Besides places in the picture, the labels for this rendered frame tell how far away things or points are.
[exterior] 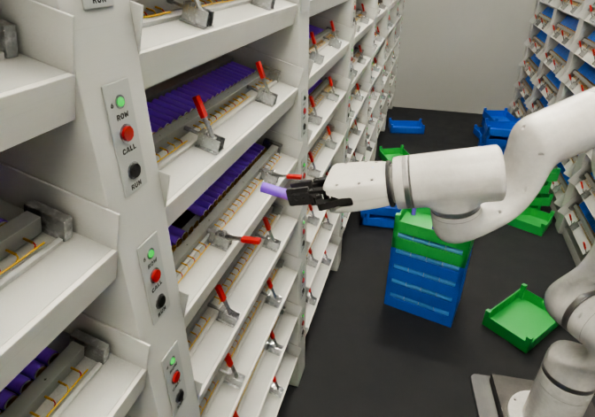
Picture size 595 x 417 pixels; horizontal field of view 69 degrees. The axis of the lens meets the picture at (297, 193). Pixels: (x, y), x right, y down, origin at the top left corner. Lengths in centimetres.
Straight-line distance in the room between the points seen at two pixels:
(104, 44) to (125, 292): 27
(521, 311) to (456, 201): 160
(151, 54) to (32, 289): 27
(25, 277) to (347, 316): 164
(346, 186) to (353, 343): 129
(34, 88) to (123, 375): 38
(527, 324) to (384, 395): 76
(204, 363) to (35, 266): 45
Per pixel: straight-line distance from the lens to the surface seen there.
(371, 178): 67
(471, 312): 215
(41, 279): 49
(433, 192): 66
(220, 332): 91
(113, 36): 48
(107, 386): 63
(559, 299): 118
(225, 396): 105
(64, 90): 44
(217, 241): 80
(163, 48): 55
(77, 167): 49
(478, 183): 66
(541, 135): 74
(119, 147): 49
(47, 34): 44
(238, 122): 83
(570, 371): 123
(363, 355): 185
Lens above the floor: 139
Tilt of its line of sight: 29 degrees down
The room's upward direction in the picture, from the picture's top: straight up
